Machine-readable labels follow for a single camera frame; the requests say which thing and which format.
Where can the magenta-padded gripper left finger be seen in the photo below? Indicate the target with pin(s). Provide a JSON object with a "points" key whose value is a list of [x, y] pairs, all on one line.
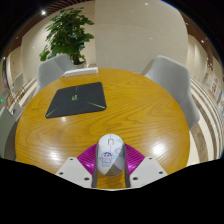
{"points": [[85, 163]]}

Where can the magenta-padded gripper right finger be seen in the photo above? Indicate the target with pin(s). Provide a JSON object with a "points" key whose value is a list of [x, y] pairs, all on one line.
{"points": [[138, 163]]}

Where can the white cartoon-print computer mouse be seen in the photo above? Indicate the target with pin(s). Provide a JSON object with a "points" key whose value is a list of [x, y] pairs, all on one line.
{"points": [[111, 155]]}

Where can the black mouse pad green lines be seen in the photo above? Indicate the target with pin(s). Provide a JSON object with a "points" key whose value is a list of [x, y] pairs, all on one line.
{"points": [[76, 100]]}

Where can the grey shell chair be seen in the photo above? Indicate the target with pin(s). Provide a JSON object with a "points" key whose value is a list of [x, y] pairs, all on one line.
{"points": [[173, 86], [50, 71]]}

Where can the grey-green armchair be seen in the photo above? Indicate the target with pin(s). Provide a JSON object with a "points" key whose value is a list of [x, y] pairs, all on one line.
{"points": [[6, 133]]}

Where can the white background chair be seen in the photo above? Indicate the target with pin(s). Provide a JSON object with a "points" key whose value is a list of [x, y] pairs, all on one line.
{"points": [[18, 81]]}

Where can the potted green leafy plant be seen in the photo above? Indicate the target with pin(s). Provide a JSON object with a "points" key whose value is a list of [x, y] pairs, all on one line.
{"points": [[66, 31]]}

